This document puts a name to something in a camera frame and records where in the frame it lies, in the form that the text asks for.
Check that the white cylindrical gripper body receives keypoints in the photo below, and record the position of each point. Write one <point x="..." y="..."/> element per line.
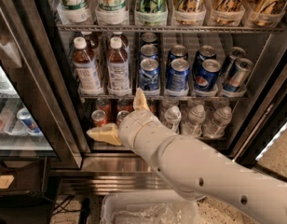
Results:
<point x="130" y="129"/>

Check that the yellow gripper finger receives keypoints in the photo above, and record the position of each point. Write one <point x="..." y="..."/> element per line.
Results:
<point x="108" y="133"/>
<point x="139" y="101"/>

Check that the brown tea bottle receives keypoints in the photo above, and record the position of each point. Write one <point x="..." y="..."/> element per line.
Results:
<point x="92" y="40"/>
<point x="118" y="68"/>
<point x="84" y="61"/>
<point x="125" y="41"/>

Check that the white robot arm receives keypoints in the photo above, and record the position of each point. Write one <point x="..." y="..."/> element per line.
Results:
<point x="188" y="165"/>

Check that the orange soda can back middle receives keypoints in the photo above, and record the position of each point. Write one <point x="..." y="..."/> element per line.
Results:
<point x="124" y="105"/>

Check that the orange soda can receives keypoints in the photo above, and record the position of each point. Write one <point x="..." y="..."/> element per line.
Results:
<point x="99" y="118"/>
<point x="152" y="106"/>
<point x="124" y="105"/>
<point x="105" y="105"/>
<point x="120" y="116"/>

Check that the orange soda can front middle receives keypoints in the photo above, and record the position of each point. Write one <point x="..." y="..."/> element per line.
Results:
<point x="120" y="116"/>

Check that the clear water bottle left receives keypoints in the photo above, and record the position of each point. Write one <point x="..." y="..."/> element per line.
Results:
<point x="172" y="118"/>

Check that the clear water bottle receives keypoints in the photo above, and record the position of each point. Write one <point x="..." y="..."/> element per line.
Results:
<point x="194" y="120"/>
<point x="172" y="118"/>
<point x="215" y="126"/>

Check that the clear water bottle middle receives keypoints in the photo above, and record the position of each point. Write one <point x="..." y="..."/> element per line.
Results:
<point x="194" y="120"/>

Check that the glass fridge door left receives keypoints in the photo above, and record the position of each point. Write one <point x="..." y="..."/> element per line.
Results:
<point x="34" y="61"/>

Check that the clear water bottle right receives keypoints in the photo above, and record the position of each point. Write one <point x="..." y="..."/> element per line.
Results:
<point x="215" y="126"/>

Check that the open fridge door right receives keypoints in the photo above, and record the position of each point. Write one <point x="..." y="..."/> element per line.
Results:
<point x="266" y="123"/>

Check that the orange soda can back right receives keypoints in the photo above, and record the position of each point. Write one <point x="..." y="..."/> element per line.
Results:
<point x="152" y="106"/>

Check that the orange soda can front left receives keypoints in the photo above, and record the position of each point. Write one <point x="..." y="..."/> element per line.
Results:
<point x="99" y="118"/>

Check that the orange soda can back left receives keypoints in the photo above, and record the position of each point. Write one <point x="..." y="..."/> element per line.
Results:
<point x="105" y="105"/>

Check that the can behind left glass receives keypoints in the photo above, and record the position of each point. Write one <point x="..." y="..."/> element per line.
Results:
<point x="27" y="120"/>

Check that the clear plastic bin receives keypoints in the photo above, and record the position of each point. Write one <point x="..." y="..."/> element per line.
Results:
<point x="148" y="207"/>

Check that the green tall can top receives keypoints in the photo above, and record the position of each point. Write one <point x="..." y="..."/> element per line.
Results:
<point x="151" y="12"/>

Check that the white tall can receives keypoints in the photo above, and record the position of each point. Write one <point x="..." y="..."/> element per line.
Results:
<point x="75" y="11"/>
<point x="112" y="11"/>

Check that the gold tall can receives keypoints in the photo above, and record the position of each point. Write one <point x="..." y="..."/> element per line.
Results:
<point x="225" y="12"/>
<point x="265" y="12"/>
<point x="186" y="10"/>

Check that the middle wire shelf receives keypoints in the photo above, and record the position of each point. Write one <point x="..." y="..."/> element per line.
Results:
<point x="162" y="97"/>

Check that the wire shelf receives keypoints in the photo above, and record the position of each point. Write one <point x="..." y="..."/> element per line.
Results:
<point x="170" y="29"/>
<point x="162" y="97"/>

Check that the upper wire shelf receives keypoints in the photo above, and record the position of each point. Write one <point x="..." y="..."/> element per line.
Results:
<point x="170" y="29"/>

